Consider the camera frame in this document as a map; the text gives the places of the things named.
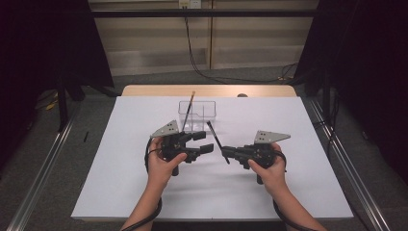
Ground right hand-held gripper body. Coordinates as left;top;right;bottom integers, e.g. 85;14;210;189
235;130;292;186

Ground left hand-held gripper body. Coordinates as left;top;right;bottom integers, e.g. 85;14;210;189
150;119;201;177

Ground black pen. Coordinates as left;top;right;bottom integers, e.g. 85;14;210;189
206;120;231;166

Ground orange-tipped makeup brush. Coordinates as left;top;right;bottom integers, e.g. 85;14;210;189
181;90;196;133

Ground clear plastic organizer box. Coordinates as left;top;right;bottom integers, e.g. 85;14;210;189
177;100;217;133

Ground person's left hand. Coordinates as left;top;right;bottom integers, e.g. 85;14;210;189
146;136;188;191

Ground person's right hand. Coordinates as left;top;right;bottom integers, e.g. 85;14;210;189
248;142;288;197

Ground white table cover board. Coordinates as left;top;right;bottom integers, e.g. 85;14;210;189
70;95;354;222

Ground wooden table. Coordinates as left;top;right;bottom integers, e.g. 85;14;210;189
121;84;297;98

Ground black metal stand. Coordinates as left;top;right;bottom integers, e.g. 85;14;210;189
57;76;70;133
321;70;332;119

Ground black curtain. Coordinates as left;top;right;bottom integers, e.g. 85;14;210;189
294;0;408;186
0;0;115;167

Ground left hand-held gripper cable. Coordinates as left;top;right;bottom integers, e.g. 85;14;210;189
121;137;164;231

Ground hand-held gripper cable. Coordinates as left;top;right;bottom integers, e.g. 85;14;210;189
271;149;304;231
121;137;164;231

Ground right hand-held gripper cable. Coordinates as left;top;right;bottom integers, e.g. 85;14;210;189
271;149;304;231

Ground black wall cable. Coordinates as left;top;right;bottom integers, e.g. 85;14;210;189
183;6;299;84

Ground aluminium floor rail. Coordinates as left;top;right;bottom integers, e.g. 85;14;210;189
6;102;81;231
309;97;391;231

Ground black horizontal frame bar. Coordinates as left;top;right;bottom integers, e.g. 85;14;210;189
89;9;321;18

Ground white wall socket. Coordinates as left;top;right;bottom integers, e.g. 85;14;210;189
178;0;202;10

